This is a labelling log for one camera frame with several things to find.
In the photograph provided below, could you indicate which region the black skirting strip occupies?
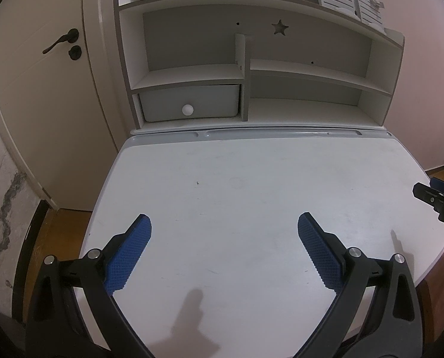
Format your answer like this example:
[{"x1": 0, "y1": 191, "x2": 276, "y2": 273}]
[{"x1": 11, "y1": 199, "x2": 49, "y2": 321}]

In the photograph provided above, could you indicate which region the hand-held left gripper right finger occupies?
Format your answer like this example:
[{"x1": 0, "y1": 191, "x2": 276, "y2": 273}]
[{"x1": 293, "y1": 212, "x2": 422, "y2": 358}]

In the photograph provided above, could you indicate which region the white drawer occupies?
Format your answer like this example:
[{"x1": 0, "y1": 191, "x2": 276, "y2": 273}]
[{"x1": 139, "y1": 84, "x2": 241, "y2": 122}]

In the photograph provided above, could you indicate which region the black door handle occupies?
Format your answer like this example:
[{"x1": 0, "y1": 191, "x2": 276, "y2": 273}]
[{"x1": 42, "y1": 29, "x2": 80, "y2": 55}]

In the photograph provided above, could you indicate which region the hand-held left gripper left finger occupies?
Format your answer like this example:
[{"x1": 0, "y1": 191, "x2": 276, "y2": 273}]
[{"x1": 25, "y1": 214, "x2": 152, "y2": 358}]

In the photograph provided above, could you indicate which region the white desk shelf unit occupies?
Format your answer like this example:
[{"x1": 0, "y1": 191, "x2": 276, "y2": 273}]
[{"x1": 113, "y1": 0, "x2": 405, "y2": 135}]

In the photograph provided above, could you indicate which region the white door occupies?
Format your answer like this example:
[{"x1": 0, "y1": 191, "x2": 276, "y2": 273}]
[{"x1": 0, "y1": 0, "x2": 120, "y2": 209}]

